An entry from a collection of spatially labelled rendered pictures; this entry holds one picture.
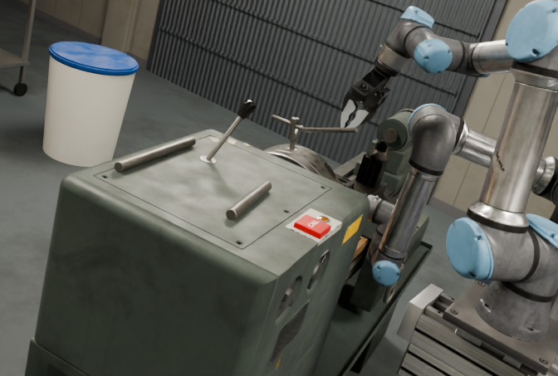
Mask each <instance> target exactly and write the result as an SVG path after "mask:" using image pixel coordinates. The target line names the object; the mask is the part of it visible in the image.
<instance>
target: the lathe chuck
mask: <svg viewBox="0 0 558 376"><path fill-rule="evenodd" d="M287 147H290V145H289V144H279V145H276V146H272V147H271V148H269V149H265V150H263V151H267V150H281V151H285V152H288V153H291V154H294V155H296V156H298V157H300V158H302V159H304V160H305V161H306V162H307V163H309V164H310V165H311V166H312V167H313V168H314V169H315V170H316V171H317V173H318V174H319V175H320V176H322V177H324V178H328V179H329V180H332V181H334V182H336V183H340V181H339V179H338V178H337V176H335V177H334V178H332V176H331V174H330V172H329V171H328V169H327V168H326V167H325V166H326V165H327V164H328V163H327V162H326V161H325V160H324V159H323V158H322V157H321V156H320V155H319V154H317V153H316V152H314V151H312V150H310V149H308V148H306V147H303V146H300V145H296V144H295V148H297V150H292V149H286V148H287Z"/></svg>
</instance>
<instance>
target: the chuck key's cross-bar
mask: <svg viewBox="0 0 558 376"><path fill-rule="evenodd" d="M272 119H274V120H277V121H280V122H282V123H283V124H286V125H290V126H291V121H289V120H285V119H283V118H281V117H279V116H276V115H272ZM295 128H296V129H299V130H301V131H304V132H335V133H357V132H358V128H306V127H303V126H301V125H296V126H295Z"/></svg>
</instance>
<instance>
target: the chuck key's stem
mask: <svg viewBox="0 0 558 376"><path fill-rule="evenodd" d="M299 120H300V119H299V118H297V117H292V118H291V128H290V135H289V140H290V148H289V149H295V142H296V141H297V134H298V129H296V128H295V126H296V125H298V124H299Z"/></svg>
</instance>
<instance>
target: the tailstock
mask: <svg viewBox="0 0 558 376"><path fill-rule="evenodd" d="M413 112H414V110H412V109H403V110H400V111H399V112H397V113H396V114H395V115H394V116H392V117H390V118H388V119H387V120H385V121H383V122H382V123H381V124H380V125H379V127H378V129H377V133H376V135H377V139H375V140H373V141H372V143H371V146H370V149H372V148H373V147H374V146H376V144H377V141H380V140H384V141H385V142H386V144H387V145H388V147H387V148H388V155H389V161H388V163H387V165H386V168H385V170H384V174H383V177H382V179H381V181H383V182H386V183H387V186H386V188H390V189H392V190H394V191H395V190H397V189H398V188H399V187H400V186H401V185H402V184H403V183H404V181H405V179H406V177H407V174H408V172H409V169H410V167H409V164H408V161H409V158H410V155H411V152H412V148H413V143H412V142H410V141H412V138H411V136H410V134H409V118H410V116H411V114H412V113H413ZM361 161H362V159H361V160H360V161H358V162H357V163H356V165H355V170H354V174H356V175H357V173H358V171H359V168H360V164H361Z"/></svg>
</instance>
